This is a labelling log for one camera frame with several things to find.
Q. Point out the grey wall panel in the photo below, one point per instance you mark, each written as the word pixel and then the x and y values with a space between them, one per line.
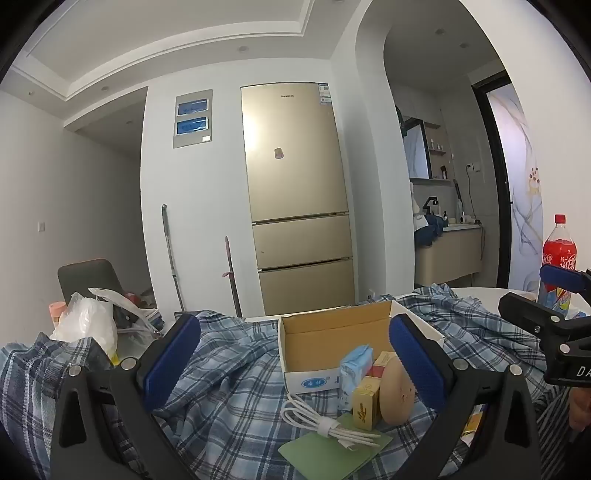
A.
pixel 193 117

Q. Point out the person's right hand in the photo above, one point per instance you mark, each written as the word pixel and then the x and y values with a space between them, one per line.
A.
pixel 581 408

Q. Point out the cardboard box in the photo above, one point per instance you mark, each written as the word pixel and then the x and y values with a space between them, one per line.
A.
pixel 323 332

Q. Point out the black faucet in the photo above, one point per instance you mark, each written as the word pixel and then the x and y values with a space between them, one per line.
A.
pixel 430 203

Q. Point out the marbled wall panel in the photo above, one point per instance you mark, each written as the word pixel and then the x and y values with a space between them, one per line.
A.
pixel 519 184

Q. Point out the gold refrigerator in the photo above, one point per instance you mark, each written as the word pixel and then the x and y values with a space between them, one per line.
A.
pixel 295 194

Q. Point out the person's striped clothing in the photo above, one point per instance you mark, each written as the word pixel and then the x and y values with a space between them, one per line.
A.
pixel 554 443

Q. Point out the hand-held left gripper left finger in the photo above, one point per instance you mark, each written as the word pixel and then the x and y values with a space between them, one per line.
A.
pixel 171 364

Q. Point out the yellow cigarette pack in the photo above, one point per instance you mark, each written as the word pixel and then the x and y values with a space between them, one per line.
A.
pixel 365 404

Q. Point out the blue plaid cloth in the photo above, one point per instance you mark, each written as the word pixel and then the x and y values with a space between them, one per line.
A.
pixel 240 369

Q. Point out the round wooden disc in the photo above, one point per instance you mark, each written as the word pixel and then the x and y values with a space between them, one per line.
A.
pixel 397 392

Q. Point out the white plastic bag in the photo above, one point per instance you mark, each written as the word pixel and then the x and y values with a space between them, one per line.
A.
pixel 87 318

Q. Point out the green felt pouch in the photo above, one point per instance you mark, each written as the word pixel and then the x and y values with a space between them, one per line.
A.
pixel 323 454

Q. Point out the black door frame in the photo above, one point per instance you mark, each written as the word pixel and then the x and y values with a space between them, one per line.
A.
pixel 494 184

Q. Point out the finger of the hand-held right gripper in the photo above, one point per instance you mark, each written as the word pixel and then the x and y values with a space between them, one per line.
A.
pixel 526 311
pixel 561 277

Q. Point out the beige vanity cabinet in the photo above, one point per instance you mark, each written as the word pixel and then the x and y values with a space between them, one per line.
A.
pixel 452 256

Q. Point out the pink cup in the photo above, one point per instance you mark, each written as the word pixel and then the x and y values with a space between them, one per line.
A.
pixel 56 314

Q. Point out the blue tissue pack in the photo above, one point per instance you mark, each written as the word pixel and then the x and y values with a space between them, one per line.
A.
pixel 354 374

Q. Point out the dark blue cloth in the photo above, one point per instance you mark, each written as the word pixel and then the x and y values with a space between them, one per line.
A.
pixel 429 230

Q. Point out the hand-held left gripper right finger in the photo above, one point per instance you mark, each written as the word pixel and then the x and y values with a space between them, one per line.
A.
pixel 415 364

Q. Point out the red and gold cigarette pack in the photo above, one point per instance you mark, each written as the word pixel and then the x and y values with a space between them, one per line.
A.
pixel 381 367

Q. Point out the red soda bottle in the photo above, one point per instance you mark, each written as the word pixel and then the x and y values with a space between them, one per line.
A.
pixel 558 254

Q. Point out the bathroom mirror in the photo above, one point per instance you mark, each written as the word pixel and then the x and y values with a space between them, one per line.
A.
pixel 418 150

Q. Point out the dark chair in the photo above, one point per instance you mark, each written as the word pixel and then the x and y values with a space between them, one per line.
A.
pixel 87 277

